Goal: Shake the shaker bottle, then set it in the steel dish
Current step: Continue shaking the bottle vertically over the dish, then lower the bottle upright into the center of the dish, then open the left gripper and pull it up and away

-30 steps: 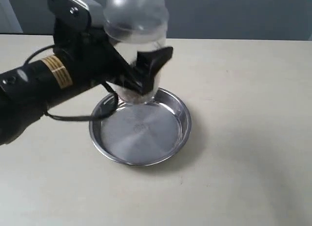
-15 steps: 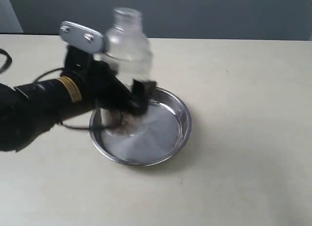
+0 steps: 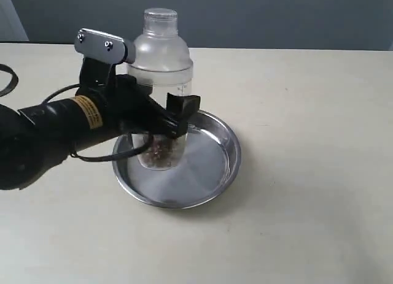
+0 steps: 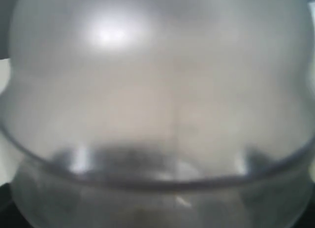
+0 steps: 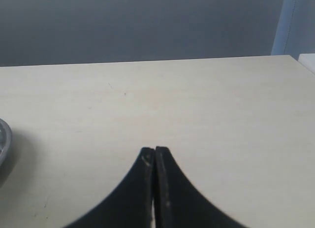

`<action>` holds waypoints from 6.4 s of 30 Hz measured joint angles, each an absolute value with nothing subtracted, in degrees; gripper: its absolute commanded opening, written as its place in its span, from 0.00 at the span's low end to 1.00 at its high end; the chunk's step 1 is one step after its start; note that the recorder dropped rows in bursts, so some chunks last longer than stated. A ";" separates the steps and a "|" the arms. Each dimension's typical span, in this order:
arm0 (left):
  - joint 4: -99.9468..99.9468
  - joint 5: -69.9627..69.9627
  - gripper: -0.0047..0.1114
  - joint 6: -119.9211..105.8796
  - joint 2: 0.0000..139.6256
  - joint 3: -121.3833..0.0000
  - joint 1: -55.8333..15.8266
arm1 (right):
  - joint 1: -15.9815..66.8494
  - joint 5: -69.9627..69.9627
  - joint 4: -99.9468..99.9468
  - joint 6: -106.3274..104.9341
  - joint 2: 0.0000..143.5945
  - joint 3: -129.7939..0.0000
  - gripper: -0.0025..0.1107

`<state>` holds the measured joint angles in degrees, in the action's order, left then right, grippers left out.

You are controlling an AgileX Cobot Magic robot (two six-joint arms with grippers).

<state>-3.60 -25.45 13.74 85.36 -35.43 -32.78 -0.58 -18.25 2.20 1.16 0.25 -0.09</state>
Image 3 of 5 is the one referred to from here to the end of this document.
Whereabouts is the black camera cable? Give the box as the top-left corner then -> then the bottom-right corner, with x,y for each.
41,83 -> 154,163

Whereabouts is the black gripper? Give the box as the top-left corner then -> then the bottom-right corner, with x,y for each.
76,57 -> 201,139

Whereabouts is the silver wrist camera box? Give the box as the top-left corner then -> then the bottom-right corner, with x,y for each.
74,28 -> 136,65

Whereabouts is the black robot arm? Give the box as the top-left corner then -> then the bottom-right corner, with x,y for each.
1,58 -> 201,190

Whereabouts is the round stainless steel plate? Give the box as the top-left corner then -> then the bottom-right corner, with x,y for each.
112,110 -> 241,209

